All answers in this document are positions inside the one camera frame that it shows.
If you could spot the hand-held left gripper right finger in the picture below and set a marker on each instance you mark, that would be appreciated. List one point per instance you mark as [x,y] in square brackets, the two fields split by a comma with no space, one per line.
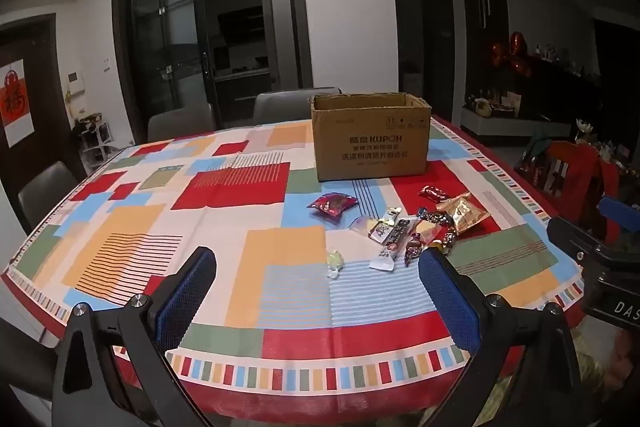
[450,302]

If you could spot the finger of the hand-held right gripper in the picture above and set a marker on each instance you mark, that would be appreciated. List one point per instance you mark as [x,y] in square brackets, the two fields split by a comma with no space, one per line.
[570,234]
[620,213]

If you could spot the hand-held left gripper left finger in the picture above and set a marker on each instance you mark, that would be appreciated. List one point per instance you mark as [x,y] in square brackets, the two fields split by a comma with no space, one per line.
[185,294]

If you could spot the red snack packet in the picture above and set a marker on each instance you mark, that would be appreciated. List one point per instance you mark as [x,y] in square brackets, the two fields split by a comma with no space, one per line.
[434,193]

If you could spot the pink snack packet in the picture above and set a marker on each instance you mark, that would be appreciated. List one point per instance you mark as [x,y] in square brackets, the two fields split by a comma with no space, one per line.
[332,205]

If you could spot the brown cardboard box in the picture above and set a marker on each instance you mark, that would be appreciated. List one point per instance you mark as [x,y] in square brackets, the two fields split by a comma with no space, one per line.
[370,147]

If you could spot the red wooden chair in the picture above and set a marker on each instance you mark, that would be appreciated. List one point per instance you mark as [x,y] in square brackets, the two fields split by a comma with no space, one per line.
[572,172]

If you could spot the red gold wrapped candy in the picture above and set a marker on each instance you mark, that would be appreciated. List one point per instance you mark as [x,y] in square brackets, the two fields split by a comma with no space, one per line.
[444,238]

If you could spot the dark red wrapped candy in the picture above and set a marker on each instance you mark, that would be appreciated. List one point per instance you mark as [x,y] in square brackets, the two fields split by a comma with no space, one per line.
[412,249]

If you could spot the person's patterned clothing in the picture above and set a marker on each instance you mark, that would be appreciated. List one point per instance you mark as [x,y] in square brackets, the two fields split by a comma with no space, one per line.
[595,357]

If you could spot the long black silver snack packet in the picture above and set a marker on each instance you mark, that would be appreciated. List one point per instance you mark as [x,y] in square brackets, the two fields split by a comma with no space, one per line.
[392,242]

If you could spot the blue wrapped candy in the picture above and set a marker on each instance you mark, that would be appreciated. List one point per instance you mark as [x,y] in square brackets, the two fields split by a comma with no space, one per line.
[432,216]

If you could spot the gold brown snack packet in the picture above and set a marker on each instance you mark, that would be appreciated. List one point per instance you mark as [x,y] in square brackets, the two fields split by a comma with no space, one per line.
[462,212]

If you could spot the green cloth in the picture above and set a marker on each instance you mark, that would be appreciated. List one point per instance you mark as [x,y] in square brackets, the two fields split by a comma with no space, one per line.
[537,146]

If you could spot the colourful patchwork tablecloth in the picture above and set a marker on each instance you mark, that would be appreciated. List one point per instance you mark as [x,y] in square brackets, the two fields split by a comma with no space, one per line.
[280,257]

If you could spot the small silver wrapped candy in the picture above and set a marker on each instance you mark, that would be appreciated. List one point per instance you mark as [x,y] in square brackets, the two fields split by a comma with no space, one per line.
[391,214]

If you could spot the white green wrapped candy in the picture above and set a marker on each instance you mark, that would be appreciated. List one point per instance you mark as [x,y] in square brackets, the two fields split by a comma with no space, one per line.
[334,263]

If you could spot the low white sideboard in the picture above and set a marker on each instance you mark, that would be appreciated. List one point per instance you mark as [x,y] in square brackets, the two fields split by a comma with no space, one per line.
[510,122]

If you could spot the grey dining chair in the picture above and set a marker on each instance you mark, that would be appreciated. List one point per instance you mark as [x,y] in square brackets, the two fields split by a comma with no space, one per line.
[290,104]
[180,122]
[47,192]

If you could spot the white storage shelf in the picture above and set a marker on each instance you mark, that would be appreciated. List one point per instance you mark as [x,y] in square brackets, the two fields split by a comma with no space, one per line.
[95,139]

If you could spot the red foil balloons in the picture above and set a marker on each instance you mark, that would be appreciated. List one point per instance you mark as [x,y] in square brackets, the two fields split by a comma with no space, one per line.
[515,52]

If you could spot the tall dark cabinet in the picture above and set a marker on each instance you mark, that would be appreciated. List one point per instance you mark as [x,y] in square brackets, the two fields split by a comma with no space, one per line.
[482,32]

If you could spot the dark wooden door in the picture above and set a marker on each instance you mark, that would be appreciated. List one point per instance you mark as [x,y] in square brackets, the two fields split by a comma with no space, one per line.
[50,117]

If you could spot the red and white door poster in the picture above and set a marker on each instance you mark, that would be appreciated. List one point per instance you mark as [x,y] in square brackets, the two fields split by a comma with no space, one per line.
[15,102]

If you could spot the glass sliding door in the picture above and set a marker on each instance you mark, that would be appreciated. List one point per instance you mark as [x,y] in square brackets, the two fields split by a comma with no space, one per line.
[165,32]

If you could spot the silver refrigerator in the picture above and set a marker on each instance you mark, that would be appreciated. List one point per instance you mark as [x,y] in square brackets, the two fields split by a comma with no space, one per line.
[277,17]

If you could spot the white wall intercom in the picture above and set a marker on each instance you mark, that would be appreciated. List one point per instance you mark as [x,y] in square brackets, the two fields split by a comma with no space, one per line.
[75,82]

